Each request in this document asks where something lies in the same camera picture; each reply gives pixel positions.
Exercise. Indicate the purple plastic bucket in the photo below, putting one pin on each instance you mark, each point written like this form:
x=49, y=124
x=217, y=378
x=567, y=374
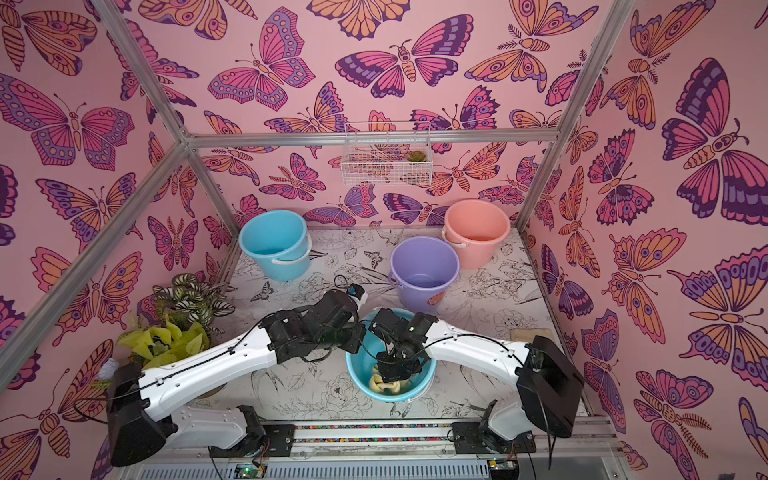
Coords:
x=421, y=271

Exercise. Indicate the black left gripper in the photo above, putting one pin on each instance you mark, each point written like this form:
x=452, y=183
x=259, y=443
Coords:
x=358, y=338

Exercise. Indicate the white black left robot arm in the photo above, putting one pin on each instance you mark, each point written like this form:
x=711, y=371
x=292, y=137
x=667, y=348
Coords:
x=147, y=409

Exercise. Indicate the pink plastic bucket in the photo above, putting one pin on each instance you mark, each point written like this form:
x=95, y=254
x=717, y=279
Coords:
x=475, y=229

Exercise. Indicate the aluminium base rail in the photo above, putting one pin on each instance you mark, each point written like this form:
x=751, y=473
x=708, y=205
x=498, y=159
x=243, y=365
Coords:
x=417, y=449

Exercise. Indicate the potted green leafy plant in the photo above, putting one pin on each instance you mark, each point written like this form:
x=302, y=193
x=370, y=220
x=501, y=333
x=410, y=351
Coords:
x=175, y=322

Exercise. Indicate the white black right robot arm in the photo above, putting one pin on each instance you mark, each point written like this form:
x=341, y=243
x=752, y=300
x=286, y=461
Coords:
x=548, y=385

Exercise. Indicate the small green succulent plant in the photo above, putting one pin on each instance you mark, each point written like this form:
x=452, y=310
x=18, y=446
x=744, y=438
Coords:
x=417, y=156

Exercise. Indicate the light blue bucket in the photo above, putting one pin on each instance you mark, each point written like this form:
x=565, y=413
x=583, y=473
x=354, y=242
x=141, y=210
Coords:
x=279, y=242
x=361, y=369

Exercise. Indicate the yellow cleaning cloth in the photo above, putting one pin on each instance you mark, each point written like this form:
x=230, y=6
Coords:
x=378, y=385

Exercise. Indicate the white wire wall basket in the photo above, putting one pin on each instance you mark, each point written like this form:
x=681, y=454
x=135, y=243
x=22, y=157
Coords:
x=377, y=153

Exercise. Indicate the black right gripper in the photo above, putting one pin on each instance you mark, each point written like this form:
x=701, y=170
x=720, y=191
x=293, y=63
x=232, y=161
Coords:
x=391, y=362

